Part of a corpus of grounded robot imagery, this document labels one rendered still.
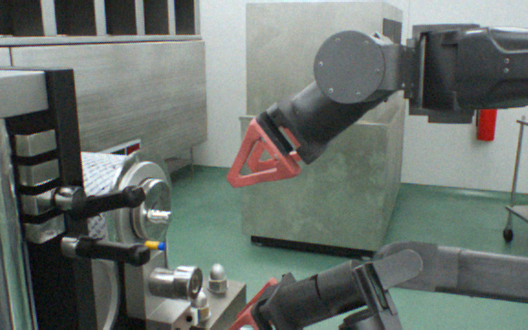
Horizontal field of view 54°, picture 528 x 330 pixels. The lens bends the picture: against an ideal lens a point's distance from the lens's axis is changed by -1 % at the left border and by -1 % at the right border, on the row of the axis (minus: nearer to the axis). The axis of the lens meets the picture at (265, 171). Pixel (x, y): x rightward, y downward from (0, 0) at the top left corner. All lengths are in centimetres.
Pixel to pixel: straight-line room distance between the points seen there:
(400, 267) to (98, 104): 72
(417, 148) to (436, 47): 467
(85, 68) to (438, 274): 76
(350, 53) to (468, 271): 35
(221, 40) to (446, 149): 246
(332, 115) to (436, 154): 466
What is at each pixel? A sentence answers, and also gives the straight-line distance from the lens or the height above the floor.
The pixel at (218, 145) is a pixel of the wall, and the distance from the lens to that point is 562.
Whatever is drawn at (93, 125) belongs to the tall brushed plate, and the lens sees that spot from 112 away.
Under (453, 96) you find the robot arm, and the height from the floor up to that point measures 141.
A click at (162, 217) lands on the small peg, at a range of 62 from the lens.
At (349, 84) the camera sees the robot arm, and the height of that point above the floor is 142.
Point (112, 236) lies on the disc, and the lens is 61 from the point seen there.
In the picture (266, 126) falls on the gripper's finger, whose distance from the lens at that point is 49.
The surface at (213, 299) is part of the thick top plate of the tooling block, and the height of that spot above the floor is 103.
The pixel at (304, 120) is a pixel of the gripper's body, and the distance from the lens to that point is 50.
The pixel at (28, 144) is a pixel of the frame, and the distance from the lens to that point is 31.
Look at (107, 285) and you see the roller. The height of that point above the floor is 118.
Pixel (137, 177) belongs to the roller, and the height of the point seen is 129.
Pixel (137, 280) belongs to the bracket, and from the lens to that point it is 63.
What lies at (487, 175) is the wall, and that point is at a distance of 521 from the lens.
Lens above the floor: 146
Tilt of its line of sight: 15 degrees down
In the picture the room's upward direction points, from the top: straight up
